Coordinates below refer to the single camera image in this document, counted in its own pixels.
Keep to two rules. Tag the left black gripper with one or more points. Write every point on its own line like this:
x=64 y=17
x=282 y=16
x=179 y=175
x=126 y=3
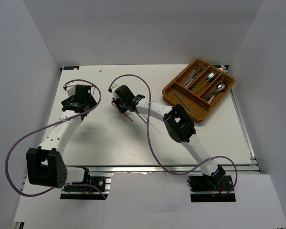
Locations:
x=70 y=99

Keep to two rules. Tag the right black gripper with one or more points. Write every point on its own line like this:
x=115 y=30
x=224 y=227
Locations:
x=115 y=100

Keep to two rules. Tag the orange chopstick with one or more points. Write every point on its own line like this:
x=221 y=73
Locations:
x=123 y=113

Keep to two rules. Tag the teal chopstick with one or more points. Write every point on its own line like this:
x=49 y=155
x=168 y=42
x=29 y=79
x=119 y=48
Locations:
x=142 y=119
x=180 y=99

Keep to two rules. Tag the silver patterned table knife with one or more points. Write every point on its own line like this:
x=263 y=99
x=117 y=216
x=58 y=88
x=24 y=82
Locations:
x=194 y=73

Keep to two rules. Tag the iridescent rainbow fork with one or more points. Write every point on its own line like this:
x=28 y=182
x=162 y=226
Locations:
x=208 y=77

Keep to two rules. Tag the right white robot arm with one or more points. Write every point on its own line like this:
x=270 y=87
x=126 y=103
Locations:
x=178 y=124

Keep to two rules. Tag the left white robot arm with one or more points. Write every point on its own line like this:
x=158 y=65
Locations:
x=45 y=163

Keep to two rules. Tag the blue label sticker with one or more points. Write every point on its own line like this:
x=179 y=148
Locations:
x=68 y=68

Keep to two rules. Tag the orange wicker cutlery tray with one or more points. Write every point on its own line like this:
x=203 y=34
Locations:
x=199 y=87

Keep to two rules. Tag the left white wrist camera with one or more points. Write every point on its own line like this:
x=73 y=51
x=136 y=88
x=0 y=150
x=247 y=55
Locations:
x=70 y=88

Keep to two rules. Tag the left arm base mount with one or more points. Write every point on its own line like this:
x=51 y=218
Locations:
x=95 y=186

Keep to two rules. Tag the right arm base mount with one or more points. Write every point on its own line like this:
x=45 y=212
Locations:
x=203 y=192

